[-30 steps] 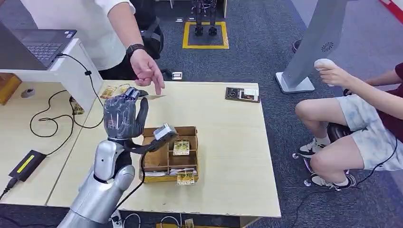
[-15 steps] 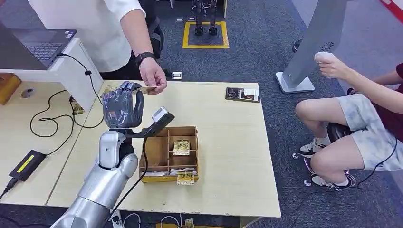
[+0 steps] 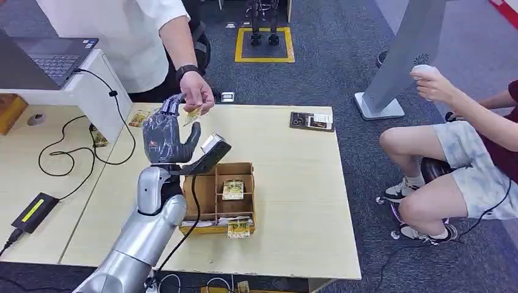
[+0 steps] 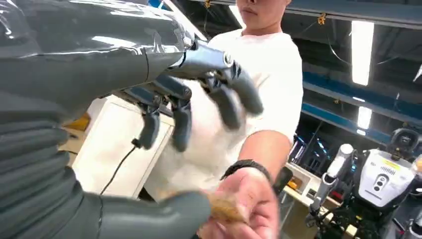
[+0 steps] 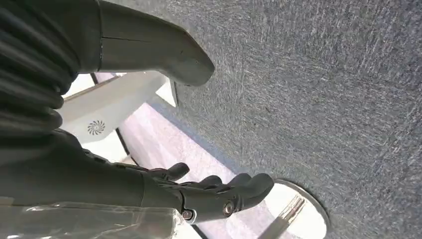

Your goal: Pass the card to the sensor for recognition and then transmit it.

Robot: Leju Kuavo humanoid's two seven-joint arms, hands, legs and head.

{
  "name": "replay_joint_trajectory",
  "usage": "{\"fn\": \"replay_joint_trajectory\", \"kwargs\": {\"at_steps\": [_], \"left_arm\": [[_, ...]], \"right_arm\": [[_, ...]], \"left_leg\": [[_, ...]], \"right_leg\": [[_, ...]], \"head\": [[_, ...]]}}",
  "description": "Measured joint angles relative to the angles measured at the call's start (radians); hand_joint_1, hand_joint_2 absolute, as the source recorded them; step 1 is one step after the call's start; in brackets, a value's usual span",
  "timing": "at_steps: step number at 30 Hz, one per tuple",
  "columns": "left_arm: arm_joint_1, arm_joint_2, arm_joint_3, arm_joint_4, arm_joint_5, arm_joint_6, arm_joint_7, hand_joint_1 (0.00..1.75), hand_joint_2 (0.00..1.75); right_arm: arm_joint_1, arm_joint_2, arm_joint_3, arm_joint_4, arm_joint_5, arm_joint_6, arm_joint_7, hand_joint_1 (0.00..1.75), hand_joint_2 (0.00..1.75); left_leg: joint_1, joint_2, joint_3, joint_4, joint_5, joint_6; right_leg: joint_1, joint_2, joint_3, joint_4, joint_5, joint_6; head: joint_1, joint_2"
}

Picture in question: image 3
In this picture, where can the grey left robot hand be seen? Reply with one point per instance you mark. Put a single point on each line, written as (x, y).
(162, 137)

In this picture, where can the standing person's left hand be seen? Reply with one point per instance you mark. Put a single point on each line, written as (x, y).
(196, 91)

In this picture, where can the yellow floor tape square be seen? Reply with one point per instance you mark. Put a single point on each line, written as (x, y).
(238, 47)

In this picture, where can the standing person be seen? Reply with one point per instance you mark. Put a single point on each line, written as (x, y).
(121, 40)

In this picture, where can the black power adapter, yellow label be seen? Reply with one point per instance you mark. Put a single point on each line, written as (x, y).
(35, 212)

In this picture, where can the black wheeled stool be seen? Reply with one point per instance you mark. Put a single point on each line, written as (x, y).
(433, 170)

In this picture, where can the pale wrist camera, black bracket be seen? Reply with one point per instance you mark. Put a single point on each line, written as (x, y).
(210, 155)

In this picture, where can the black round floor object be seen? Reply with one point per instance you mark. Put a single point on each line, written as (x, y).
(381, 59)

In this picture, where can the seated person's left hand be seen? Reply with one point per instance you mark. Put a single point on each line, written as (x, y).
(435, 87)

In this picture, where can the yellow box under table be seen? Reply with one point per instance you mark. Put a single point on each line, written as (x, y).
(242, 288)

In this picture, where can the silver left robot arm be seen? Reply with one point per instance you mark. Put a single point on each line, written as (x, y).
(149, 234)

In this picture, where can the wooden card box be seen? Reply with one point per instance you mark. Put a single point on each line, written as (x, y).
(202, 194)

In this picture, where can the small silver floor plate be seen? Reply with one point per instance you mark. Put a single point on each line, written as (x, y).
(247, 24)
(230, 25)

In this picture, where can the red barrier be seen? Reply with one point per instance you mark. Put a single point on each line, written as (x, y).
(508, 14)

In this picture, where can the black card tray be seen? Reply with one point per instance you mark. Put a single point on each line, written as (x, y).
(301, 121)

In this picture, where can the seated person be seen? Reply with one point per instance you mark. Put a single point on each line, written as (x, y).
(465, 190)

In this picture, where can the row of cards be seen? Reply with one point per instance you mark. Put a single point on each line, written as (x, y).
(194, 223)

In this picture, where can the small black object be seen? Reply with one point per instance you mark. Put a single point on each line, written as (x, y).
(450, 117)

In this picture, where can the small grey round object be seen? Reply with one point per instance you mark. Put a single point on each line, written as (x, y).
(36, 119)

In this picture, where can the brown wooden box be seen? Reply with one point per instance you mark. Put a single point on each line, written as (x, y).
(12, 113)

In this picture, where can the black humanoid robot legs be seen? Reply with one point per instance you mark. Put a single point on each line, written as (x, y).
(263, 20)

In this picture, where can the white desk riser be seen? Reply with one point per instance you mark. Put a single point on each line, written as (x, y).
(97, 93)

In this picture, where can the dark laptop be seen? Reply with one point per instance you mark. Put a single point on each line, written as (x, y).
(52, 60)

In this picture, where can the black office chair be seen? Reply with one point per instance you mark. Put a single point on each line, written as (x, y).
(202, 48)

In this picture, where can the white slanted pillar stand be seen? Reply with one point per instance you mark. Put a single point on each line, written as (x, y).
(404, 52)

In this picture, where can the black wristwatch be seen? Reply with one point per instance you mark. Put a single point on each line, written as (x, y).
(187, 72)

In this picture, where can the silver floor socket box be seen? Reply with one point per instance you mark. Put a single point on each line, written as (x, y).
(228, 97)

